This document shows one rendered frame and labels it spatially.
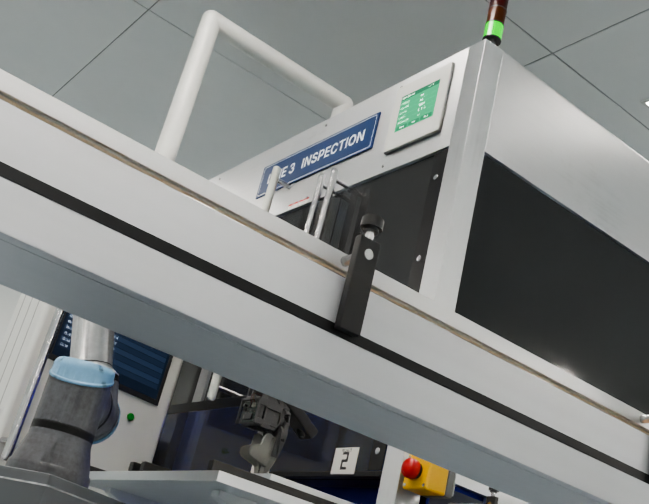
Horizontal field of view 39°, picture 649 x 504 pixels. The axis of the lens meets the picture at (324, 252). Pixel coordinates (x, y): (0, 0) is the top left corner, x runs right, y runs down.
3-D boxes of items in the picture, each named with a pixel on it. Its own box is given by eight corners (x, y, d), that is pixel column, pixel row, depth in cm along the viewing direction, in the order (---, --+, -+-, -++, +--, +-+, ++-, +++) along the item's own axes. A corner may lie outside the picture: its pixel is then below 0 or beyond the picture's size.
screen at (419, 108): (385, 155, 244) (400, 90, 253) (441, 131, 228) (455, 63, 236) (382, 153, 244) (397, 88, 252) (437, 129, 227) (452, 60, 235)
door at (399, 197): (294, 391, 234) (345, 192, 257) (406, 376, 200) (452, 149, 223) (293, 390, 234) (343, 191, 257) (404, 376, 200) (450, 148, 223)
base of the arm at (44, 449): (48, 476, 154) (68, 420, 158) (-15, 465, 161) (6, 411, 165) (103, 498, 166) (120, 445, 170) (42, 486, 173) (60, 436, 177)
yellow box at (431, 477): (427, 498, 187) (433, 463, 189) (451, 499, 181) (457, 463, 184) (399, 488, 183) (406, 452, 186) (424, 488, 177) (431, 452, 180)
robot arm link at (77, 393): (24, 413, 162) (51, 342, 167) (40, 429, 174) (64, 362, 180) (90, 430, 162) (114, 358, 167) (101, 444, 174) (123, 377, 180)
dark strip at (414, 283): (370, 471, 195) (437, 154, 227) (384, 471, 192) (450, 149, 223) (366, 469, 195) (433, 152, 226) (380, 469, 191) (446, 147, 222)
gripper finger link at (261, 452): (238, 473, 178) (250, 428, 182) (262, 482, 181) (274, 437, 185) (246, 473, 176) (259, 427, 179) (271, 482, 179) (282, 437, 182)
